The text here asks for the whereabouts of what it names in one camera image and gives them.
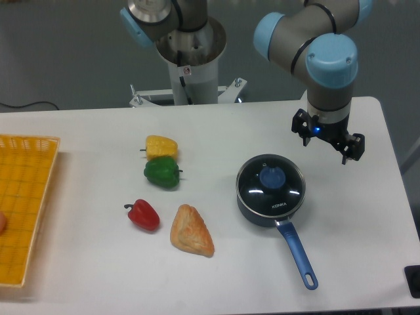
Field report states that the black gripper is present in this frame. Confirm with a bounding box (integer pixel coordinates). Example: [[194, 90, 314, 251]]
[[291, 109, 365, 165]]

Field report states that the glass lid blue knob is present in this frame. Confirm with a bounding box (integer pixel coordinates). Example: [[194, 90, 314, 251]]
[[236, 154, 306, 219]]

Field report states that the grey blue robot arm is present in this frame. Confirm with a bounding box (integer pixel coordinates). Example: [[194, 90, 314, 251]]
[[120, 1, 372, 161]]

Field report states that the black device table edge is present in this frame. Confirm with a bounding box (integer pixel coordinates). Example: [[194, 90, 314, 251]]
[[404, 265, 420, 299]]

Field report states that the green bell pepper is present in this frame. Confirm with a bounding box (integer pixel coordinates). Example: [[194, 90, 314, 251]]
[[143, 156, 182, 189]]

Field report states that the golden pastry turnover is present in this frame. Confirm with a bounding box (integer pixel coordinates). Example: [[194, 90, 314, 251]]
[[170, 204, 215, 258]]

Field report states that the yellow bell pepper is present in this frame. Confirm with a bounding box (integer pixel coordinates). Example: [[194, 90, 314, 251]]
[[140, 135, 178, 161]]

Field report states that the red bell pepper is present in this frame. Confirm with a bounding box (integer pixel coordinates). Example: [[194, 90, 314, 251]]
[[124, 199, 160, 231]]

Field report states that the yellow woven basket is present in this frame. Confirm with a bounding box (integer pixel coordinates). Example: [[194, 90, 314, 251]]
[[1, 134, 60, 287]]

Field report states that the dark saucepan blue handle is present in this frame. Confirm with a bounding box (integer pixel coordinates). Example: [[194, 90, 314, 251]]
[[241, 212, 318, 290]]

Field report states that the white metal base frame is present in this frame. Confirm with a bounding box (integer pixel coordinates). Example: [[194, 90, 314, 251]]
[[129, 77, 247, 108]]

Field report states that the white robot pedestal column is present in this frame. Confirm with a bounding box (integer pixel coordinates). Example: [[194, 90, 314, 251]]
[[156, 17, 226, 105]]

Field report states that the black pedestal cable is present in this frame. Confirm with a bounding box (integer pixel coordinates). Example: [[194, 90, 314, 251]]
[[177, 49, 193, 106]]

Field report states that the black floor cable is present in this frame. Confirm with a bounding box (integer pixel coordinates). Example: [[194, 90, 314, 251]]
[[0, 101, 59, 110]]

